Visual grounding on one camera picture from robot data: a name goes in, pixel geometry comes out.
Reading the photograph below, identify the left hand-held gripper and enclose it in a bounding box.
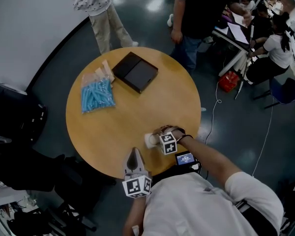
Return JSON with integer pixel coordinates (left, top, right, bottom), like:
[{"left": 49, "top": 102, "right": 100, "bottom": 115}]
[{"left": 122, "top": 147, "right": 153, "bottom": 199}]

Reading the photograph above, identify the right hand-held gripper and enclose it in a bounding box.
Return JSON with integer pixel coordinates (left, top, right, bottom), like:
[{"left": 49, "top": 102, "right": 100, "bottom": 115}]
[{"left": 153, "top": 131, "right": 178, "bottom": 155}]

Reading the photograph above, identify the white bar of soap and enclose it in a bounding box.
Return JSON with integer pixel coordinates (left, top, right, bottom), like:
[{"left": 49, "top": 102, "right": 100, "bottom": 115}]
[{"left": 144, "top": 132, "right": 161, "bottom": 149}]

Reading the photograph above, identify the person's left forearm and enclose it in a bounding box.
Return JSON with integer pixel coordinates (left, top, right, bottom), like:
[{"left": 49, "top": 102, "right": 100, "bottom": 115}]
[{"left": 123, "top": 196, "right": 148, "bottom": 236}]

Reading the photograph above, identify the person's right forearm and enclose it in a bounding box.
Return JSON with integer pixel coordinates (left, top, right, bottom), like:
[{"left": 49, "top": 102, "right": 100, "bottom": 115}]
[{"left": 176, "top": 134, "right": 242, "bottom": 190}]

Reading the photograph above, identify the person's right hand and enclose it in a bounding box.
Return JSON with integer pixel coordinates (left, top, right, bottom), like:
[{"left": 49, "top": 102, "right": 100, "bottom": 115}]
[{"left": 154, "top": 125, "right": 187, "bottom": 141}]

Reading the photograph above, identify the small black screen device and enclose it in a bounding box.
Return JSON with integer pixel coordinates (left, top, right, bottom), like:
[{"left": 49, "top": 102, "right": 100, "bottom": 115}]
[{"left": 175, "top": 150, "right": 199, "bottom": 166}]

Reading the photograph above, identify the person's white shirt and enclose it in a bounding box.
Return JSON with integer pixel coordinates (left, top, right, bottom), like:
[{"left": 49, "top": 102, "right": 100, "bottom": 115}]
[{"left": 142, "top": 171, "right": 285, "bottom": 236}]

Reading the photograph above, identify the bag of blue tubes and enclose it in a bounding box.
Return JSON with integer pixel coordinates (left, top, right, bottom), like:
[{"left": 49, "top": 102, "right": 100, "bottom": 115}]
[{"left": 81, "top": 73, "right": 117, "bottom": 115}]

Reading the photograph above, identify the flat black box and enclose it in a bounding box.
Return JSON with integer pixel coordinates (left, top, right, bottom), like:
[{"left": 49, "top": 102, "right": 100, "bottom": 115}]
[{"left": 112, "top": 51, "right": 159, "bottom": 94}]

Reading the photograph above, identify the red bag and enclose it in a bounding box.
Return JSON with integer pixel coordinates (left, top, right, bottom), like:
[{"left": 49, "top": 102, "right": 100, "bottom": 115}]
[{"left": 218, "top": 70, "right": 243, "bottom": 93}]

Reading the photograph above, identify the dark desk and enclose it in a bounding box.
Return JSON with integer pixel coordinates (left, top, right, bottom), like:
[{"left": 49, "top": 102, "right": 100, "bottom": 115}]
[{"left": 212, "top": 8, "right": 255, "bottom": 76}]

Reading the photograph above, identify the blue chair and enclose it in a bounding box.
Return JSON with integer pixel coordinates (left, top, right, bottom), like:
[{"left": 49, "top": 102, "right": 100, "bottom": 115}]
[{"left": 253, "top": 77, "right": 295, "bottom": 109}]

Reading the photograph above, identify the black office chair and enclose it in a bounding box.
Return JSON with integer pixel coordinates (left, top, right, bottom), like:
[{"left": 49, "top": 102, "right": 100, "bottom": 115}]
[{"left": 0, "top": 78, "right": 49, "bottom": 146}]

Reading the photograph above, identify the white paper sheet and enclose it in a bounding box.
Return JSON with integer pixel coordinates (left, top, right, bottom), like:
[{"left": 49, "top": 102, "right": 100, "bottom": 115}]
[{"left": 227, "top": 23, "right": 249, "bottom": 45}]

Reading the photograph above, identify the white floor cable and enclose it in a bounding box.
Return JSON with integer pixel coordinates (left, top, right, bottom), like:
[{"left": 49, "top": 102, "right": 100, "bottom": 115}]
[{"left": 205, "top": 82, "right": 223, "bottom": 145}]

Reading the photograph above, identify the thin white cable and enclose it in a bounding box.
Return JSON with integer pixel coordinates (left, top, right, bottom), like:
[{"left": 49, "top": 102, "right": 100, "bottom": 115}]
[{"left": 251, "top": 102, "right": 274, "bottom": 177}]

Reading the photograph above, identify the black shoulder strap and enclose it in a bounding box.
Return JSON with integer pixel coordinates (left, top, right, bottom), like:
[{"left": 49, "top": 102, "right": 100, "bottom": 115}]
[{"left": 235, "top": 200, "right": 281, "bottom": 236}]

